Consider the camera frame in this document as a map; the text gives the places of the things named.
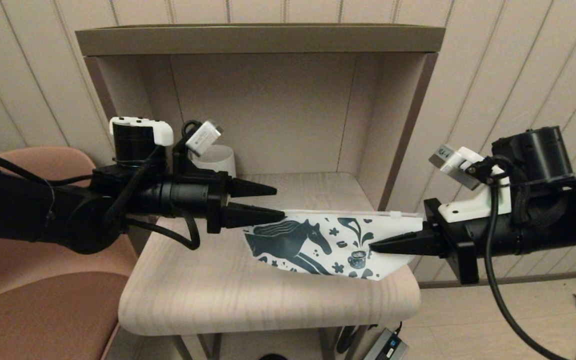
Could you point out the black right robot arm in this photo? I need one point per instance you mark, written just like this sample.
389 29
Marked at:
558 225

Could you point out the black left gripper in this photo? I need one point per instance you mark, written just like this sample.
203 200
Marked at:
193 200

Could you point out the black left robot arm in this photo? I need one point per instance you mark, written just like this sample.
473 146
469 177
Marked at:
18 210

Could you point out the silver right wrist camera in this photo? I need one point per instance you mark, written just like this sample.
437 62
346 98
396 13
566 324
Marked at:
448 162

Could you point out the grey power adapter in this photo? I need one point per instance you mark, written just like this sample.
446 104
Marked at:
388 347

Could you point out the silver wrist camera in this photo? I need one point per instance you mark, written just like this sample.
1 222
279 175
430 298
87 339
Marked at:
448 162
203 137

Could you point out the white ribbed ceramic mug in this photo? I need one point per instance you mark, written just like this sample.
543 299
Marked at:
220 160

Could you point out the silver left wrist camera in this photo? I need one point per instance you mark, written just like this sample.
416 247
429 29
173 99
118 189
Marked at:
203 137

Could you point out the brown baseboard strip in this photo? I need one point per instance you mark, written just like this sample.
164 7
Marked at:
543 277

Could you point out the black round floor object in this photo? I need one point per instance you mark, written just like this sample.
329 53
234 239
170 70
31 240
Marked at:
273 357

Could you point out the white right camera bracket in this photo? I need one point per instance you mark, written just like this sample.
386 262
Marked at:
473 210

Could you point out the white pouch with horse print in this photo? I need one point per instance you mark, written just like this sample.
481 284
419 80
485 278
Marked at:
298 245

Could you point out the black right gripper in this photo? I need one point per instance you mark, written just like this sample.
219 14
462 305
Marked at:
478 235

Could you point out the light wood shelf cabinet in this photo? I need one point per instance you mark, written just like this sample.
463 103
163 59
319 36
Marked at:
258 40

